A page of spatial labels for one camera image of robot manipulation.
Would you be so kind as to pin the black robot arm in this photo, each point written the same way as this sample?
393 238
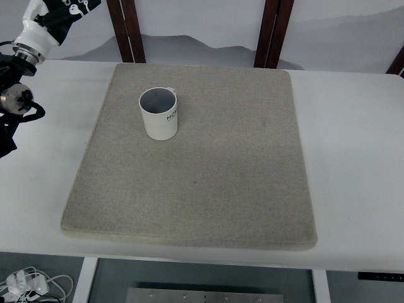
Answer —
12 98

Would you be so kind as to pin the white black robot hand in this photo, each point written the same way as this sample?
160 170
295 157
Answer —
34 34

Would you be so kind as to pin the black table control panel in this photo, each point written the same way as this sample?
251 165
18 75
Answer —
380 276

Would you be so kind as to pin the grey metal plate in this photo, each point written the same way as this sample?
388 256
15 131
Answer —
205 296

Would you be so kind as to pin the brown wooden screen frame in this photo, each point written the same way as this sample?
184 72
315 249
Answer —
127 31
397 64
272 31

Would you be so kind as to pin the white ribbed cup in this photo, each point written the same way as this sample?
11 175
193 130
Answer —
159 123

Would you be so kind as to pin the white table leg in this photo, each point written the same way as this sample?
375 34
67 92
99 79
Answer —
84 281
321 288

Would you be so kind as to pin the grey fabric mat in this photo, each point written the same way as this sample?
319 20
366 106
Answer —
202 183

